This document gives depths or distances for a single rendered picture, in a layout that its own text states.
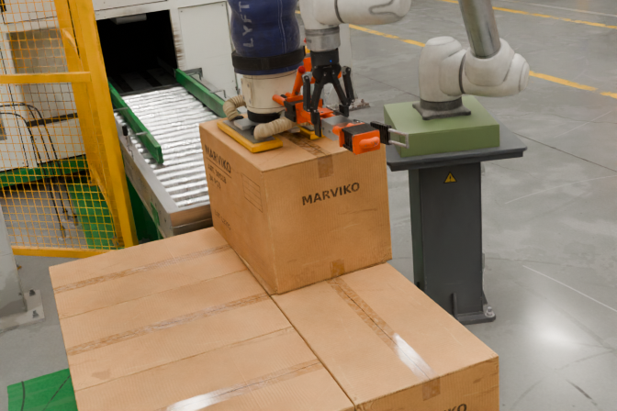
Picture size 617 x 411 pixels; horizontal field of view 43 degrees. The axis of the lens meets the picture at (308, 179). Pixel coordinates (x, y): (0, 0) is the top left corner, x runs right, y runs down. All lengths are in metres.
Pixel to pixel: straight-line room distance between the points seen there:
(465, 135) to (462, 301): 0.73
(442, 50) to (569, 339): 1.18
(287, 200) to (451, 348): 0.62
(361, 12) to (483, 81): 0.93
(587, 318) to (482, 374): 1.28
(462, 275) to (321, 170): 1.04
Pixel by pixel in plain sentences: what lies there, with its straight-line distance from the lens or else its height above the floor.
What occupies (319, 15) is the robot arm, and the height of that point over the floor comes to 1.37.
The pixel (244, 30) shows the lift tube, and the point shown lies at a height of 1.29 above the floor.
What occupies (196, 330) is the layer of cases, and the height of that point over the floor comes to 0.54.
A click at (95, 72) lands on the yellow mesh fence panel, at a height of 1.01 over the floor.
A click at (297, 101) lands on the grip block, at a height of 1.10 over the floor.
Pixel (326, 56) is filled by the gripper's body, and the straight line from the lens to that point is 2.03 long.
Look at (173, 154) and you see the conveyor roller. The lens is 3.73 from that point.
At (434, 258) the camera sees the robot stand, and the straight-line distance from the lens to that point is 3.05.
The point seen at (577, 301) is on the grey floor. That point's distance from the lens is 3.37.
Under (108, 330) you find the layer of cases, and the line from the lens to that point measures 2.33.
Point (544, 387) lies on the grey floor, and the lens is 2.86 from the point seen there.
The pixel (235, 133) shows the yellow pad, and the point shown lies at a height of 0.97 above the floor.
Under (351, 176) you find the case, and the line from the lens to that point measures 2.31.
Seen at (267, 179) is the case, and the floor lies 0.92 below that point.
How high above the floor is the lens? 1.68
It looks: 21 degrees down
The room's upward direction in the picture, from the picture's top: 6 degrees counter-clockwise
